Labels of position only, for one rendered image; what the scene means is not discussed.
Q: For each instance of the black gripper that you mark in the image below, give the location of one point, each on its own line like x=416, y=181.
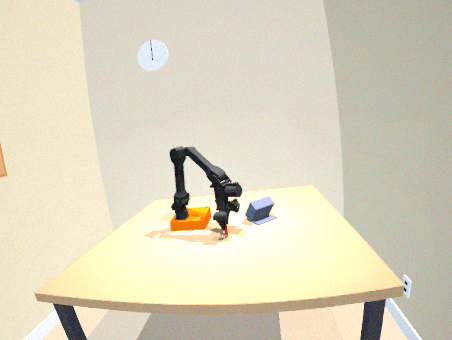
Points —
x=221, y=217

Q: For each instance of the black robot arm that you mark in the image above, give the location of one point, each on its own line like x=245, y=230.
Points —
x=214, y=173

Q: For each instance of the light blue sloped panel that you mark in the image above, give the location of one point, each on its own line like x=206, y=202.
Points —
x=258, y=211

